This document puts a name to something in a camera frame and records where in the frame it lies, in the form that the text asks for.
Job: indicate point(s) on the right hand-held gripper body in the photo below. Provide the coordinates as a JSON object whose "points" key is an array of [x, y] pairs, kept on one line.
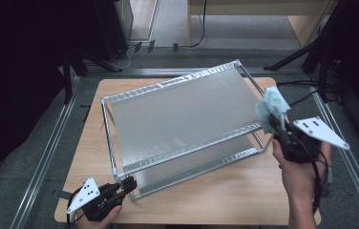
{"points": [[295, 148]]}

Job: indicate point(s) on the grey tape piece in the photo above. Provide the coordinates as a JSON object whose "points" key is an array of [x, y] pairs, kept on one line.
{"points": [[61, 194]]}

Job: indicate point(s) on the grey two-tier metal rack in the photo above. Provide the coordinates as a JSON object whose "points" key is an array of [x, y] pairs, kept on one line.
{"points": [[180, 120]]}

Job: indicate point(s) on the light blue cleaning cloth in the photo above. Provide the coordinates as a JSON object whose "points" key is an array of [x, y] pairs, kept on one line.
{"points": [[271, 105]]}

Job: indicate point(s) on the black computer tower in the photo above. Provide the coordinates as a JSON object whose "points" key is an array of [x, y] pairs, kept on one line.
{"points": [[110, 28]]}

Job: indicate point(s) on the small dark floor block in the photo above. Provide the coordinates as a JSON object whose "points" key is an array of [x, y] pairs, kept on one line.
{"points": [[175, 47], [151, 46], [137, 46]]}

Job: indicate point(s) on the black tripod stand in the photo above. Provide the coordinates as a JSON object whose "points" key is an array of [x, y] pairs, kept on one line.
{"points": [[67, 82], [290, 57]]}

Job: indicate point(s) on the person's right hand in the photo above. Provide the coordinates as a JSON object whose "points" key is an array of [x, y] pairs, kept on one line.
{"points": [[300, 179]]}

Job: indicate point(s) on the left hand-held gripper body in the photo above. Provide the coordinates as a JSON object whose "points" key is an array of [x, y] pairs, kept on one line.
{"points": [[101, 203]]}

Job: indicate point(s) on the person's left hand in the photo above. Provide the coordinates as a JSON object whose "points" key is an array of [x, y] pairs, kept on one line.
{"points": [[99, 225]]}

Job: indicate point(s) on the light wooden desk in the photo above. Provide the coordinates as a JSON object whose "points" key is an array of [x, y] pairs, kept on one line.
{"points": [[247, 8]]}

